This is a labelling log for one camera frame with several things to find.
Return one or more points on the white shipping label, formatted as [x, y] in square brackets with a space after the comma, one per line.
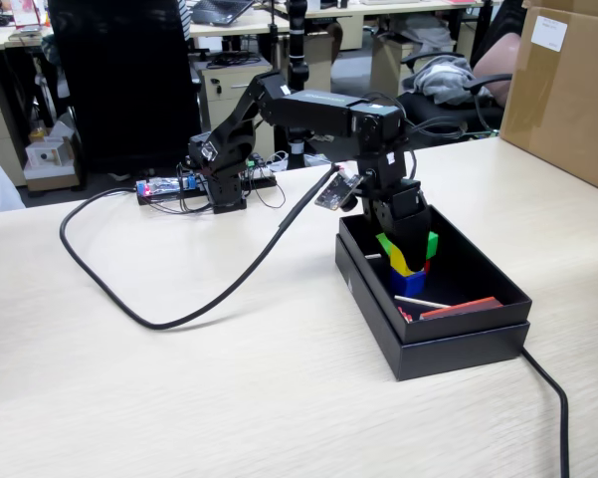
[550, 32]

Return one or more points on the black jointed stand pole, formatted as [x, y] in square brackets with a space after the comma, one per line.
[297, 55]

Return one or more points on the white office desk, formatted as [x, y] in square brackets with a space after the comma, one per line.
[0, 40]
[249, 27]

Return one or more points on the beige drawer cabinet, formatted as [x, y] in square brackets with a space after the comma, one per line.
[224, 99]
[0, 129]

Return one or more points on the striped shirt person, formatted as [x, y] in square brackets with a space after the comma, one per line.
[185, 17]

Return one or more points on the grey clothes pile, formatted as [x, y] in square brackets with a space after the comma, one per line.
[443, 79]

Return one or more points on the red wooden cube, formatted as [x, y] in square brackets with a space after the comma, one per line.
[427, 266]

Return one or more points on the long white stick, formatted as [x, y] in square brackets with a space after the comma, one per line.
[423, 301]

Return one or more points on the black high-back office chair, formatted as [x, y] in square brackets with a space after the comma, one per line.
[119, 74]

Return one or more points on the black box inner tray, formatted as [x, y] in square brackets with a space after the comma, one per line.
[477, 323]

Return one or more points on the black office chair with armrests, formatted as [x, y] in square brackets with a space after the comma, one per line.
[428, 114]

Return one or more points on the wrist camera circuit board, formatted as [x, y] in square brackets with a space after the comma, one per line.
[336, 191]

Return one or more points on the blue wooden cube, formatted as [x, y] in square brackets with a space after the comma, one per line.
[407, 284]

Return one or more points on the large cardboard box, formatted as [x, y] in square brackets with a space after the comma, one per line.
[567, 109]

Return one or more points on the yellow wooden cube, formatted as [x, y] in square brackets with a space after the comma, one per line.
[398, 264]

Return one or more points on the black box outer shell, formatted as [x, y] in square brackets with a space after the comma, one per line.
[453, 358]

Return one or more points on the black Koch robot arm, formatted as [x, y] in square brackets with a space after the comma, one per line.
[318, 112]

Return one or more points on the small red pieces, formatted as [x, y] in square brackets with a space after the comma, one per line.
[405, 315]

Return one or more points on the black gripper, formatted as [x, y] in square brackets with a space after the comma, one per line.
[398, 199]

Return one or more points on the pink beige garment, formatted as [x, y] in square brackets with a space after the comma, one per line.
[497, 70]

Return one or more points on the beige desk pedestal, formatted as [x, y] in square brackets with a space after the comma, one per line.
[383, 79]

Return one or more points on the flat red orange box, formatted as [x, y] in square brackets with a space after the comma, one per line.
[462, 307]

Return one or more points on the controller board with red light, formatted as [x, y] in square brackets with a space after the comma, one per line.
[151, 188]

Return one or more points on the open black laptop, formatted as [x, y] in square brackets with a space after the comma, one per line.
[219, 10]

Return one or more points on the small white carton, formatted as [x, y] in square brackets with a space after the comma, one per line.
[47, 159]

